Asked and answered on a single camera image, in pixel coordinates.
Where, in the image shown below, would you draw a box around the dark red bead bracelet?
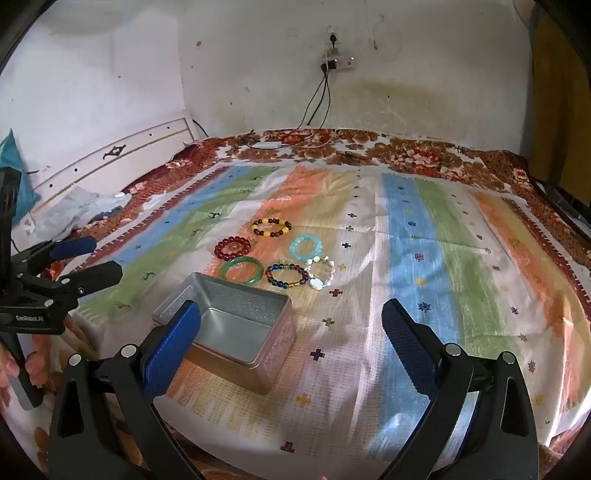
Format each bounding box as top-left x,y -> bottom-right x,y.
213,235 -> 254,260

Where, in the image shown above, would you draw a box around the multicolour glass bead bracelet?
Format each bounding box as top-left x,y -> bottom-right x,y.
264,262 -> 311,291

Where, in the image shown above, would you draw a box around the yellow and black bead bracelet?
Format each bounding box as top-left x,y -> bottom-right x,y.
250,216 -> 294,239

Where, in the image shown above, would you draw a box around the white shell stone bracelet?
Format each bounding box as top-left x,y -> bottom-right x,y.
305,256 -> 337,291

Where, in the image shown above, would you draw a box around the light blue bead bracelet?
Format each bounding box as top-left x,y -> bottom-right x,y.
288,233 -> 323,261

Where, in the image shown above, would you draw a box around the person's left hand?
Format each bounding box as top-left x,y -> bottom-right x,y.
1,345 -> 49,411

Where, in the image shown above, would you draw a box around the crumpled white blue clothes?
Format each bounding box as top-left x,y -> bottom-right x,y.
34,187 -> 132,241

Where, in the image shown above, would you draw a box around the white wooden headboard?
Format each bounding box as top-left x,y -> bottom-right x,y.
31,114 -> 202,217

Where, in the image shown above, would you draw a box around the teal cloth bag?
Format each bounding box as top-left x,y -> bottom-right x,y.
1,130 -> 40,226

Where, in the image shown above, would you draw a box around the green jade bangle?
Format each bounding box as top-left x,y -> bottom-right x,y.
219,256 -> 263,286

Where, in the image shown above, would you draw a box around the silver metal tin box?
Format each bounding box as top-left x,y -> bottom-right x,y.
152,273 -> 296,395

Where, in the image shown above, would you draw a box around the white phone on bed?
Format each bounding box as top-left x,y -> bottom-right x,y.
249,142 -> 283,150

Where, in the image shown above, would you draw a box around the striped colourful bed blanket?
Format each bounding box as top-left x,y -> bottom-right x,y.
8,163 -> 591,480

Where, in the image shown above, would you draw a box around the brown floral bed sheet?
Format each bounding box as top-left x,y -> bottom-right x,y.
124,128 -> 591,278

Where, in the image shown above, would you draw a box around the white power strip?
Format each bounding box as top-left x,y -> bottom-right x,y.
321,55 -> 356,73

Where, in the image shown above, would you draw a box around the black power cables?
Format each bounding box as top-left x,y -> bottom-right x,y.
294,68 -> 334,135

